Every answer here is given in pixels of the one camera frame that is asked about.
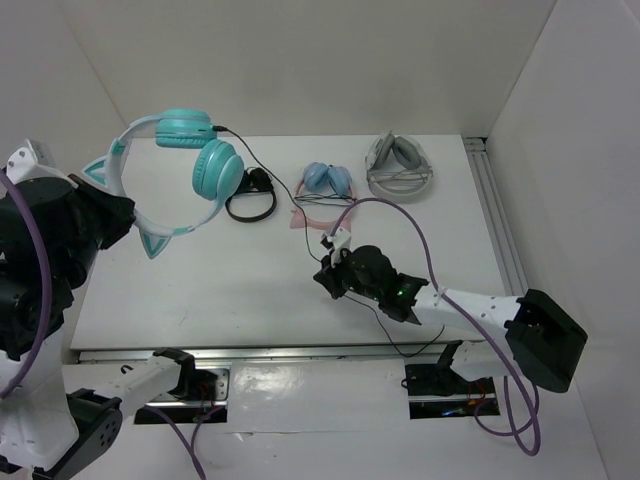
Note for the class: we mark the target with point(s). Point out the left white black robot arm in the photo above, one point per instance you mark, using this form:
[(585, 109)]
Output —
[(55, 433)]

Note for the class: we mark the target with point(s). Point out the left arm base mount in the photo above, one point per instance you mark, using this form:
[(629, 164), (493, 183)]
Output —
[(206, 398)]

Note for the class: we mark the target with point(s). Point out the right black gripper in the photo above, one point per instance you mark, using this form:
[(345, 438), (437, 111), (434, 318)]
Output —
[(327, 275)]

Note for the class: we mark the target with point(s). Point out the aluminium rail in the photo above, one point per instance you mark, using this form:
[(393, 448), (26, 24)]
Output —
[(280, 354), (502, 239)]

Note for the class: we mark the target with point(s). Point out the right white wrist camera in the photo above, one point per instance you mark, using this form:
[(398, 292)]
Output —
[(335, 243)]

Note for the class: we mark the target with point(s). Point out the grey white over-ear headphones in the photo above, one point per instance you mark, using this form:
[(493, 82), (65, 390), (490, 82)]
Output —
[(398, 169)]

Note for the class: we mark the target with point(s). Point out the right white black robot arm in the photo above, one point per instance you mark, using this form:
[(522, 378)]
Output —
[(529, 335)]

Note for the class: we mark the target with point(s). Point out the pink blue cat-ear headphones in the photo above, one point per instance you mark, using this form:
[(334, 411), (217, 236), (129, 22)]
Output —
[(321, 184)]

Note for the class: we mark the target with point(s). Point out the black on-ear headphones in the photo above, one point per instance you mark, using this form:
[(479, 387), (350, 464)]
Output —
[(255, 182)]

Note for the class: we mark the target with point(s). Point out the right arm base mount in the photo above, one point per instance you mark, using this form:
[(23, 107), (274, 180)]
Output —
[(435, 392)]

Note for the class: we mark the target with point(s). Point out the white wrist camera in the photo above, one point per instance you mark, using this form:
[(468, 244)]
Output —
[(31, 160), (335, 243)]

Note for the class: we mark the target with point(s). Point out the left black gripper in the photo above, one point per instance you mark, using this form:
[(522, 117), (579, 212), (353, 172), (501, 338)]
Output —
[(119, 209)]

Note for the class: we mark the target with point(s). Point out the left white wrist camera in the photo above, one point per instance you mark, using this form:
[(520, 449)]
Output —
[(31, 160)]

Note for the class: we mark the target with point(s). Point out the aluminium rail right side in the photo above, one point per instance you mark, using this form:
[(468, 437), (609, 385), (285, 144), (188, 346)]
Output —
[(502, 239)]

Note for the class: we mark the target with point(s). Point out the aluminium rail front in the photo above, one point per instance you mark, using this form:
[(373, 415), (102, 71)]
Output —
[(280, 354)]

